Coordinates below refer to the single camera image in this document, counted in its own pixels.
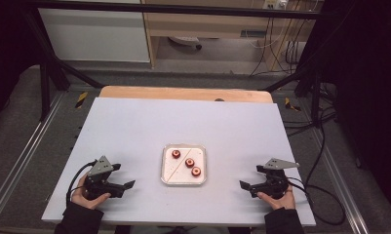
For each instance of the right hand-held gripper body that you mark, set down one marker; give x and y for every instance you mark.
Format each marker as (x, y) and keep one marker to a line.
(274, 182)

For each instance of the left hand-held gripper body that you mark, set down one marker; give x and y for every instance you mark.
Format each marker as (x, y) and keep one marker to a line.
(100, 169)

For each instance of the white metal tray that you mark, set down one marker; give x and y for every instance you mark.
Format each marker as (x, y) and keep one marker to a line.
(170, 169)

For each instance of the red cored hawthorn fruit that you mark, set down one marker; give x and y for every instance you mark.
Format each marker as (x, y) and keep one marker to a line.
(189, 162)
(196, 171)
(175, 154)

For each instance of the thin bamboo skewer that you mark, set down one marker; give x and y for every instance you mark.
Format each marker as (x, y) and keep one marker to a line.
(180, 164)

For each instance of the person's right hand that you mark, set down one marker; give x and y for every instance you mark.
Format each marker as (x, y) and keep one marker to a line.
(281, 202)

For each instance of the person's left hand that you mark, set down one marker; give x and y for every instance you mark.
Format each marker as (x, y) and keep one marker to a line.
(86, 198)

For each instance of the white table cover board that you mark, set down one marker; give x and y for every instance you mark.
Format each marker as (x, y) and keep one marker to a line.
(183, 123)

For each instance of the wooden table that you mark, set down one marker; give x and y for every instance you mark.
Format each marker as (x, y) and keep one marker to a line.
(183, 94)

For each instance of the white cabinet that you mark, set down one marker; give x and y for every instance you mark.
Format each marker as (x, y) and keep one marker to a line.
(95, 32)

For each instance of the black curtain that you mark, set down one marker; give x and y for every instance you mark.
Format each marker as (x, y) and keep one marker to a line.
(371, 81)
(7, 48)

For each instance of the office chair base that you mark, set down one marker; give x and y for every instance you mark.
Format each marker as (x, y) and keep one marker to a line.
(186, 41)

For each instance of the light wooden desk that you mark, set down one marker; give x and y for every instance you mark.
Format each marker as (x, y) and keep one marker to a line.
(209, 27)

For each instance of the white power strip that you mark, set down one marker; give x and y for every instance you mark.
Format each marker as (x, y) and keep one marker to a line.
(274, 4)

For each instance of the aluminium floor rail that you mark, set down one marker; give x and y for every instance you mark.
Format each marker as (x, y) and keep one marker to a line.
(24, 149)
(337, 182)

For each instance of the black metal frame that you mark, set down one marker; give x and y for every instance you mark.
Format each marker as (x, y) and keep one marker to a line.
(45, 94)

